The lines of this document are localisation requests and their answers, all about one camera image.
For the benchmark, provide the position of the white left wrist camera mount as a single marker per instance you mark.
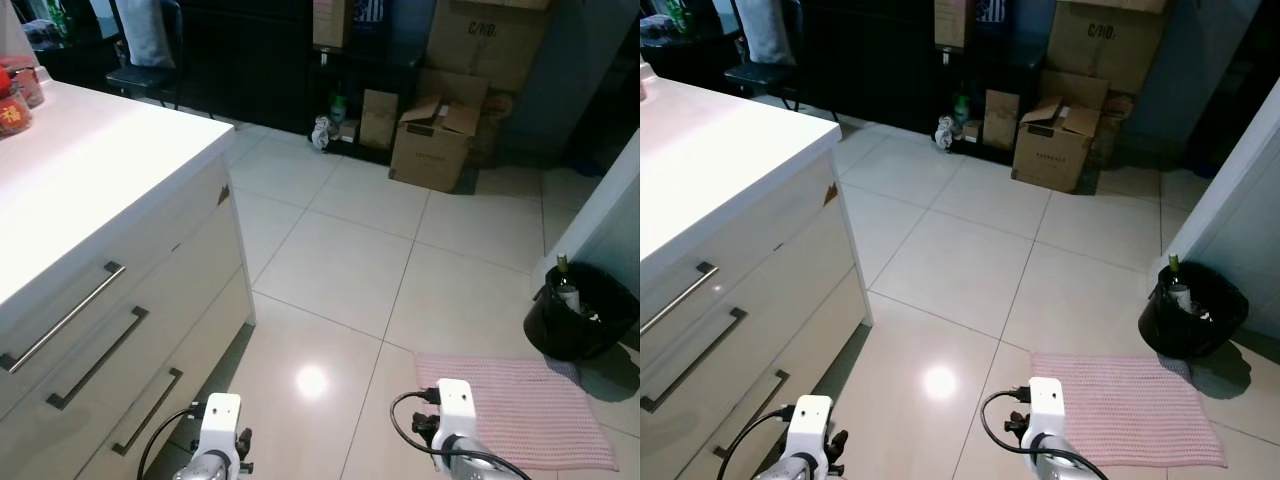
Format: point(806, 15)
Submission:
point(220, 420)
point(812, 420)

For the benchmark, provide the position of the pink ribbed floor mat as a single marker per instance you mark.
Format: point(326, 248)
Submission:
point(1130, 410)
point(520, 410)

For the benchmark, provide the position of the small upright cardboard box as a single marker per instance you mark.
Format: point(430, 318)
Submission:
point(1001, 120)
point(378, 120)

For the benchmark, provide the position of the wine bottle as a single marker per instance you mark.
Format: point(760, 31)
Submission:
point(567, 290)
point(1178, 290)

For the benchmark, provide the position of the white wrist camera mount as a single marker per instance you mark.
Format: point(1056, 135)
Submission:
point(812, 420)
point(220, 420)
point(455, 400)
point(1047, 400)

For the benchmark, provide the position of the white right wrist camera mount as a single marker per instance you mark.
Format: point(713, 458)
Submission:
point(1047, 400)
point(455, 400)

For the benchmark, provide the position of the open cardboard box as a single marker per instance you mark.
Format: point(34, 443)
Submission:
point(430, 160)
point(1050, 160)

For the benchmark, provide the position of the black round bin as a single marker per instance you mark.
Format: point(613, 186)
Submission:
point(1175, 335)
point(560, 335)

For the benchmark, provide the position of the large printed cardboard box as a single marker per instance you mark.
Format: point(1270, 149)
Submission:
point(1105, 45)
point(485, 45)

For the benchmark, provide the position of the white kitchen island cabinet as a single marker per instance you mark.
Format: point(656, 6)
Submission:
point(800, 270)
point(200, 260)

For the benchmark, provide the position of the grey cloth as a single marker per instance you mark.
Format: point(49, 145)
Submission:
point(145, 35)
point(768, 35)

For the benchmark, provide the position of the black shelf unit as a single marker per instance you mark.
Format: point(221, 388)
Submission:
point(250, 60)
point(870, 60)

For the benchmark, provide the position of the red lidded snack jar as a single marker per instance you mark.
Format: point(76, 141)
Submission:
point(25, 85)
point(12, 118)

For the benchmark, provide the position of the narrow brown cardboard box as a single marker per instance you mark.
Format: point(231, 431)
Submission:
point(330, 22)
point(951, 22)

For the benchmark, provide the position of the black chair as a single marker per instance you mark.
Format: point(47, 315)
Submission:
point(765, 75)
point(140, 78)

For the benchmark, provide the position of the white tall cabinet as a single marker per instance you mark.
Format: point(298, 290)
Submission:
point(610, 220)
point(1240, 220)

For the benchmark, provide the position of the white crumpled object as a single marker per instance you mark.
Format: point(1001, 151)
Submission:
point(945, 133)
point(322, 133)

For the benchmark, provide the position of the flat closed cardboard box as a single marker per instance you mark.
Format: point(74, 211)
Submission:
point(455, 85)
point(1080, 88)

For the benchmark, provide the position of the brown corner guard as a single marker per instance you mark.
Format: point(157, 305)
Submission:
point(223, 196)
point(830, 196)

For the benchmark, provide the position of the green glass bottle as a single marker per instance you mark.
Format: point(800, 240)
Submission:
point(339, 108)
point(680, 14)
point(58, 15)
point(960, 108)

